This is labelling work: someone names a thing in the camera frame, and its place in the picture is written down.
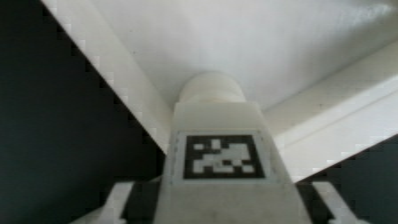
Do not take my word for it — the white square table top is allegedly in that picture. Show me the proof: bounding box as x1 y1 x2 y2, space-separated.
42 0 398 149

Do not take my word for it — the white table leg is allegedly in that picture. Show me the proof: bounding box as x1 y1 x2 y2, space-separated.
154 72 312 224

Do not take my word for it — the white U-shaped fence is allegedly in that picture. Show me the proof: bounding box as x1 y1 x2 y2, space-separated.
283 96 398 182

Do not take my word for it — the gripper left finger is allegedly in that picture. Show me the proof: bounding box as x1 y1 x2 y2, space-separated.
70 179 166 224

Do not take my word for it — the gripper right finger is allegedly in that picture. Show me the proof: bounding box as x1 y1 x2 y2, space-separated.
297 181 372 224

